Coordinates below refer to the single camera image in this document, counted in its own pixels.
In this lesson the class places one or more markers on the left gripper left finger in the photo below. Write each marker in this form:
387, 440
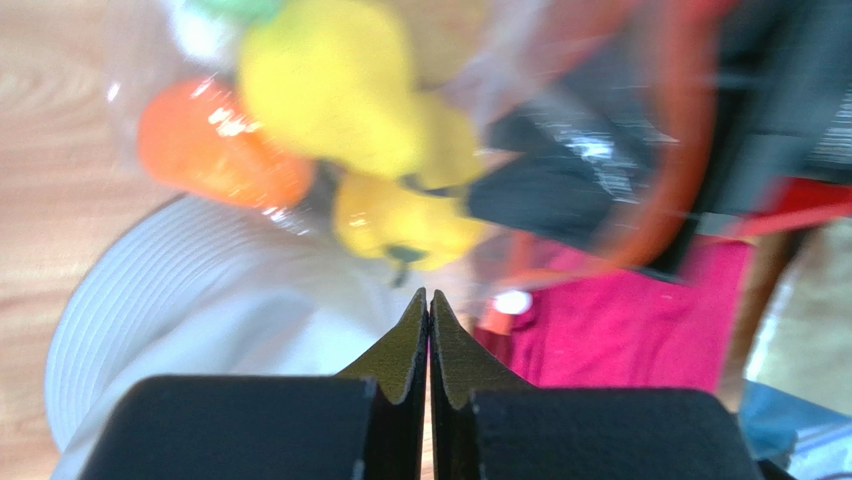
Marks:
365, 422

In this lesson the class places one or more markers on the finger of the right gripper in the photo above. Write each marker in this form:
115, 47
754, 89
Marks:
615, 182

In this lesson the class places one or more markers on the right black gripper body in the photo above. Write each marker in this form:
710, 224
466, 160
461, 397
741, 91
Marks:
784, 111

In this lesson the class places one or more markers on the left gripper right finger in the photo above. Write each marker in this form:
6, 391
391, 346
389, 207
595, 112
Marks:
488, 423

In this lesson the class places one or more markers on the clear zip top bag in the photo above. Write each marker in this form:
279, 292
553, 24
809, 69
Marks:
483, 57

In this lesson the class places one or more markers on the yellow fake pepper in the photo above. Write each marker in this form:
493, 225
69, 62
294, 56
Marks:
419, 221

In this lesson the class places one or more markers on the yellow fake pear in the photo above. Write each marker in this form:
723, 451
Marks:
336, 79

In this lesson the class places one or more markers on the orange fake fruit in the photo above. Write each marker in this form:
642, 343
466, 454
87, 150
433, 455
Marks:
195, 136

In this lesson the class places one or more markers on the white fake cauliflower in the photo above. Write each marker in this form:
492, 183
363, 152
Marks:
209, 33

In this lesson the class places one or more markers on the red plastic tray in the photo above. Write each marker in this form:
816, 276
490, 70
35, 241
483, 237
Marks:
802, 204

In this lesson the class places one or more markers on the magenta folded cloth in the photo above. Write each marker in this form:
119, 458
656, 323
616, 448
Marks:
625, 329

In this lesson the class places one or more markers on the beige bucket hat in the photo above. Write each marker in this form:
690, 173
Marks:
201, 288

